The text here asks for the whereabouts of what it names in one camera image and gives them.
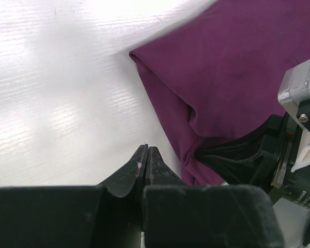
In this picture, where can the purple surgical cloth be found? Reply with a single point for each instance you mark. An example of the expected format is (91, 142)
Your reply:
(216, 78)

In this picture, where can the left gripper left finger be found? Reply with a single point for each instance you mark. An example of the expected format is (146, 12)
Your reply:
(105, 215)

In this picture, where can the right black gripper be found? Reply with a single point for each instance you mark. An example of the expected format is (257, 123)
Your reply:
(276, 159)

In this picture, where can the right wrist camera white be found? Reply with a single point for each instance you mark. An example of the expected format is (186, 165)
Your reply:
(294, 97)

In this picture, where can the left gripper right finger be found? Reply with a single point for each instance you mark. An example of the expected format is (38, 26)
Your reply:
(178, 215)

